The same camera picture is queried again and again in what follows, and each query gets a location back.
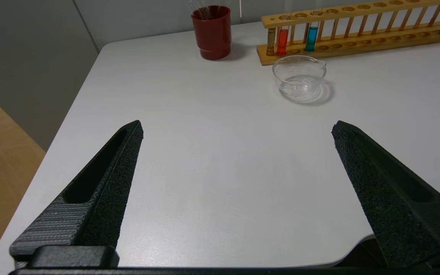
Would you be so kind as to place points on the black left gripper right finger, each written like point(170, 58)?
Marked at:
point(395, 206)

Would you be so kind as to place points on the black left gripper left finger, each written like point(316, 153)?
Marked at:
point(101, 198)

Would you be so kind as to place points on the test tube with blue pigment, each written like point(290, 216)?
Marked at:
point(311, 39)

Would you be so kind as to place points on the test tube with red pigment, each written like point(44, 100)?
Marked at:
point(282, 42)

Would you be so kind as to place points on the wooden test tube rack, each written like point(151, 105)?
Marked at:
point(357, 42)

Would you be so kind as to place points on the clear glass beaker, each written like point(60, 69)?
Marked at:
point(299, 80)

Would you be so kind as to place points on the dark red plastic cup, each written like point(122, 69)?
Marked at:
point(212, 36)

